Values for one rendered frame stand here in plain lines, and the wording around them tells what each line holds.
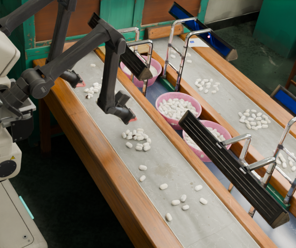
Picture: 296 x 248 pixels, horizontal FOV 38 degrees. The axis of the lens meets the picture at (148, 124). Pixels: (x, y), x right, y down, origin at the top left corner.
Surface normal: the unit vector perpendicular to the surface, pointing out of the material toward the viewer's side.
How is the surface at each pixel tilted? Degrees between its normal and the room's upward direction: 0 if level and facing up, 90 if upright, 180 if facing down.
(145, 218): 0
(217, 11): 87
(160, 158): 0
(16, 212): 0
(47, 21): 90
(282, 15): 90
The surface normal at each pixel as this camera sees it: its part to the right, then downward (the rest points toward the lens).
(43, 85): 0.61, 0.61
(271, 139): 0.12, -0.76
